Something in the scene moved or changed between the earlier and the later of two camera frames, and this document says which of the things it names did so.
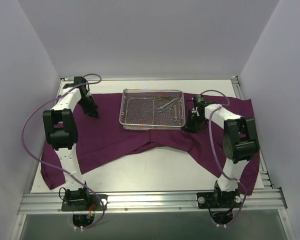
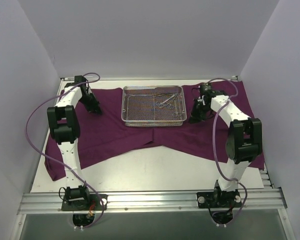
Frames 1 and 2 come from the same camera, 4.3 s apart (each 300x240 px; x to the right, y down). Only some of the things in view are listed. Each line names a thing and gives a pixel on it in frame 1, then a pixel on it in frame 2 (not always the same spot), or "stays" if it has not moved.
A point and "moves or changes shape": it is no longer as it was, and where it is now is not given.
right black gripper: x=193 y=116 → x=200 y=107
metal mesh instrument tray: x=142 y=109 stays
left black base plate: x=97 y=202 stays
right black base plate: x=222 y=199 stays
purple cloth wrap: x=101 y=132 moves or changes shape
